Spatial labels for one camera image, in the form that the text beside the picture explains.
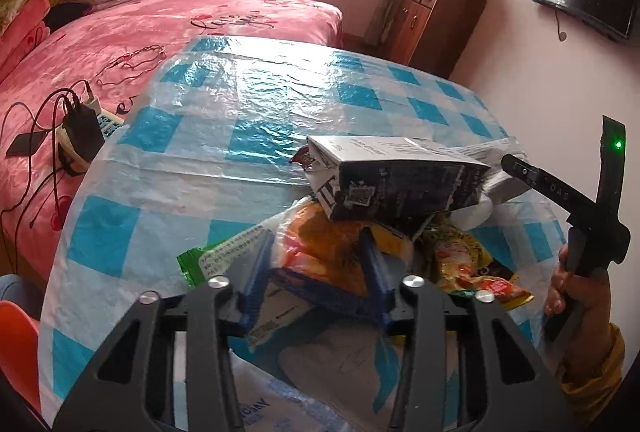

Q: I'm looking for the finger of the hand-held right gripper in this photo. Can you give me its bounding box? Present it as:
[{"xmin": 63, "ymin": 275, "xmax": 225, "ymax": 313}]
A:
[{"xmin": 501, "ymin": 153, "xmax": 597, "ymax": 219}]

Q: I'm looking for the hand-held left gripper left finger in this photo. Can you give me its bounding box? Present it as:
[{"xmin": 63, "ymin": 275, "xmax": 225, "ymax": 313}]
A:
[{"xmin": 52, "ymin": 228, "xmax": 277, "ymax": 432}]

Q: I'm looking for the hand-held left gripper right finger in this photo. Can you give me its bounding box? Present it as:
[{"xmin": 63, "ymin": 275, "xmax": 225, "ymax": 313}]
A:
[{"xmin": 359, "ymin": 232, "xmax": 591, "ymax": 432}]

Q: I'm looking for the green wrapper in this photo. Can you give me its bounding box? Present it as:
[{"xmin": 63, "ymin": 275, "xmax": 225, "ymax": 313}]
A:
[{"xmin": 177, "ymin": 225, "xmax": 272, "ymax": 289}]

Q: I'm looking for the orange snack bag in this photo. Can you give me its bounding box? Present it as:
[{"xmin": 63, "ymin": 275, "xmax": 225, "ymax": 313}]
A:
[{"xmin": 272, "ymin": 199, "xmax": 436, "ymax": 309}]

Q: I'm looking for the yellow snack packet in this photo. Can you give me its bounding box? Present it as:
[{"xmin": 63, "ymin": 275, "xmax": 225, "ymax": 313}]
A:
[{"xmin": 419, "ymin": 221, "xmax": 535, "ymax": 311}]

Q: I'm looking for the black and white carton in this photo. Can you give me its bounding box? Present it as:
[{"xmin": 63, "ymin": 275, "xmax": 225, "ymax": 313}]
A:
[{"xmin": 306, "ymin": 135, "xmax": 493, "ymax": 240}]

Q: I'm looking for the white mailer bag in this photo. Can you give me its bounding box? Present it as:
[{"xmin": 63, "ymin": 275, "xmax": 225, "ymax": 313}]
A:
[{"xmin": 232, "ymin": 279, "xmax": 483, "ymax": 432}]

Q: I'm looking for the red snack bag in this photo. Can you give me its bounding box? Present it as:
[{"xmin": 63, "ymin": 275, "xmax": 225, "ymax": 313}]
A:
[{"xmin": 290, "ymin": 146, "xmax": 315, "ymax": 169}]

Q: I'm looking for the person's right forearm yellow sleeve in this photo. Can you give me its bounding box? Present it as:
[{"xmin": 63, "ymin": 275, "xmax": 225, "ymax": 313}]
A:
[{"xmin": 556, "ymin": 322, "xmax": 627, "ymax": 424}]

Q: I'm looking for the person's right hand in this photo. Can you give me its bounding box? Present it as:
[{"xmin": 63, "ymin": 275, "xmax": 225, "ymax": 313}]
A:
[{"xmin": 545, "ymin": 245, "xmax": 614, "ymax": 363}]

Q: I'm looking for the grey white plastic wrapper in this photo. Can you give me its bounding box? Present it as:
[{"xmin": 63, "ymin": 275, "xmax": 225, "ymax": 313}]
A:
[{"xmin": 447, "ymin": 136, "xmax": 531, "ymax": 229}]

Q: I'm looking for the blue white checkered tablecloth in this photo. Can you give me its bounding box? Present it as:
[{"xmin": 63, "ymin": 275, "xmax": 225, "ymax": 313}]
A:
[{"xmin": 37, "ymin": 35, "xmax": 576, "ymax": 432}]

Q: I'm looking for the wooden cabinet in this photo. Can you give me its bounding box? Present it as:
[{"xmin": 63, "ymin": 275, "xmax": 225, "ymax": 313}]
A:
[{"xmin": 387, "ymin": 0, "xmax": 489, "ymax": 81}]

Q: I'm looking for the white power strip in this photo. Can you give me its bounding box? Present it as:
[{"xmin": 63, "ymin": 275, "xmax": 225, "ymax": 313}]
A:
[{"xmin": 54, "ymin": 96, "xmax": 127, "ymax": 165}]

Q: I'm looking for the black charger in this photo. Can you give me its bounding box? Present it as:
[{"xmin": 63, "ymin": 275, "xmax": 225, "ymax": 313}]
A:
[{"xmin": 62, "ymin": 104, "xmax": 106, "ymax": 159}]

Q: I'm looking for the blue grey cloth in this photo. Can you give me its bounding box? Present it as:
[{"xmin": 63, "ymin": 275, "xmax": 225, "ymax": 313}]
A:
[{"xmin": 0, "ymin": 274, "xmax": 39, "ymax": 313}]

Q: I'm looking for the orange chair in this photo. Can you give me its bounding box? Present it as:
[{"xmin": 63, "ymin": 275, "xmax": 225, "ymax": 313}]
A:
[{"xmin": 0, "ymin": 299, "xmax": 42, "ymax": 415}]

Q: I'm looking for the black phone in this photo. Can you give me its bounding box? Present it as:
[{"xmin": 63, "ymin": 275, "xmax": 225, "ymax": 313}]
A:
[{"xmin": 6, "ymin": 131, "xmax": 47, "ymax": 157}]

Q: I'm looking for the bed with pink sheet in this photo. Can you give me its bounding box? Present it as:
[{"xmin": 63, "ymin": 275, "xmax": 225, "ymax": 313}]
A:
[{"xmin": 0, "ymin": 0, "xmax": 346, "ymax": 280}]

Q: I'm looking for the pink folded blanket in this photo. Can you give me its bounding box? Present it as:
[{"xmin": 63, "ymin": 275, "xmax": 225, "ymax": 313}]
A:
[{"xmin": 0, "ymin": 0, "xmax": 52, "ymax": 80}]

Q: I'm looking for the floral pillow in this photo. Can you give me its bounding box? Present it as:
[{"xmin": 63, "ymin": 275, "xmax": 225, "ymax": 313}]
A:
[{"xmin": 0, "ymin": 0, "xmax": 31, "ymax": 33}]

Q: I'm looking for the television cable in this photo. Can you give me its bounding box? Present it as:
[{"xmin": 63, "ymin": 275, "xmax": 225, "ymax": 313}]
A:
[{"xmin": 552, "ymin": 7, "xmax": 569, "ymax": 42}]

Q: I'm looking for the thin earphone cable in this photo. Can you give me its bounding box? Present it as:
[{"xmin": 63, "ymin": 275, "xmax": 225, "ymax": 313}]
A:
[{"xmin": 94, "ymin": 44, "xmax": 169, "ymax": 87}]

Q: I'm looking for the black charging cable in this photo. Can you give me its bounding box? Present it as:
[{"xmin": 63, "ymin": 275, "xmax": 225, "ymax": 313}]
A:
[{"xmin": 0, "ymin": 81, "xmax": 97, "ymax": 235}]

